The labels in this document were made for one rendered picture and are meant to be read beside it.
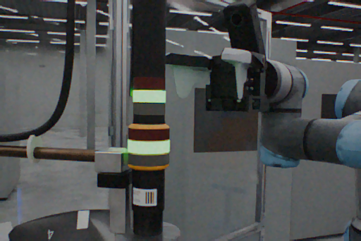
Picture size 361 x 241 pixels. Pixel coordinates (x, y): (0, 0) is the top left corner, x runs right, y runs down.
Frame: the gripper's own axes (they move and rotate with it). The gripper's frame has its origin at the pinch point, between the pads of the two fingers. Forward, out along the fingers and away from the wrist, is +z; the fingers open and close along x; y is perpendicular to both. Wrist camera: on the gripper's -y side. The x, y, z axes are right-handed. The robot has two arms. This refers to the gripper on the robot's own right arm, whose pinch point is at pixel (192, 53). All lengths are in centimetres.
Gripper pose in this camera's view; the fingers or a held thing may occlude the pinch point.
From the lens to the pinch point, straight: 44.4
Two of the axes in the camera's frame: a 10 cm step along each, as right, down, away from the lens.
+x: -8.1, -0.5, 5.9
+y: -0.2, 10.0, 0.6
